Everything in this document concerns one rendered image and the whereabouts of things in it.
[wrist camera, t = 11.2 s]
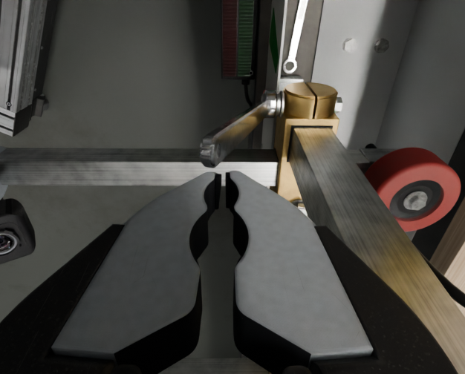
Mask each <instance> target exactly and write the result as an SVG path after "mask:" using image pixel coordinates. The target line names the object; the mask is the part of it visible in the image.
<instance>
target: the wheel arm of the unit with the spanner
mask: <svg viewBox="0 0 465 374"><path fill-rule="evenodd" d="M398 149H400V148H360V149H359V150H347V152H348V153H349V154H350V155H351V157H352V158H353V160H354V162H355V163H356V164H357V165H358V167H359V168H360V170H361V171H362V173H363V174H365V173H366V171H367V170H368V169H369V167H370V166H371V165H372V164H373V163H374V162H376V161H377V160H378V159H379V158H381V157H382V156H384V155H386V154H388V153H390V152H392V151H395V150H398ZM199 151H200V149H188V148H6V149H5V150H3V152H1V153H0V182H1V184H2V185H45V186H181V185H183V184H184V183H186V182H188V181H190V180H192V179H194V178H196V177H197V176H199V175H201V174H203V173H205V172H208V171H214V172H216V173H218V174H221V186H225V174H226V172H230V171H240V172H242V173H243V174H246V175H247V176H248V177H250V178H252V179H253V180H255V181H257V182H258V183H261V184H262V185H263V186H276V178H277V171H278V164H279V162H278V159H277V156H276V151H275V149H233V150H232V151H231V152H230V153H229V154H228V155H227V156H226V157H225V158H224V159H223V160H222V161H221V162H220V163H219V164H218V165H217V166H216V167H214V168H207V167H204V165H203V164H202V163H201V161H200V156H199Z"/></svg>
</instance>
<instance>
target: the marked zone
mask: <svg viewBox="0 0 465 374"><path fill-rule="evenodd" d="M269 43H270V49H271V53H272V57H273V64H274V68H275V72H276V69H277V64H278V60H279V56H278V48H277V38H276V23H275V14H274V8H273V16H272V22H271V29H270V41H269Z"/></svg>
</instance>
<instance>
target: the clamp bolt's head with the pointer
mask: <svg viewBox="0 0 465 374"><path fill-rule="evenodd" d="M264 91H265V90H264ZM276 94H277V109H276V116H279V118H282V116H283V113H284V92H283V91H280V93H276ZM264 100H265V95H264V92H263V94H262V96H261V101H264Z"/></svg>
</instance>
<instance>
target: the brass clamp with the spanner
mask: <svg viewBox="0 0 465 374"><path fill-rule="evenodd" d="M283 92H284V113H283V116H282V118H279V116H277V119H276V133H275V141H274V149H275V151H276V156H277V159H278V162H279V164H278V171H277V178H276V186H270V190H272V191H274V192H275V193H277V194H279V195H280V196H282V197H283V198H285V199H286V200H288V201H289V202H293V201H294V200H301V199H302V198H301V195H300V193H299V189H298V186H297V184H296V180H295V177H294V175H293V171H292V168H291V166H290V162H289V154H290V143H291V137H292V131H293V127H318V128H331V129H332V130H333V132H334V133H335V134H336V133H337V130H338V126H339V117H338V116H337V115H336V114H335V112H337V113H338V112H340V111H341V110H342V104H343V103H342V98H341V97H337V95H338V92H337V91H336V89H335V88H333V87H331V86H329V85H324V84H320V83H315V82H306V84H305V83H304V82H295V83H291V84H289V85H287V86H286V87H284V88H283Z"/></svg>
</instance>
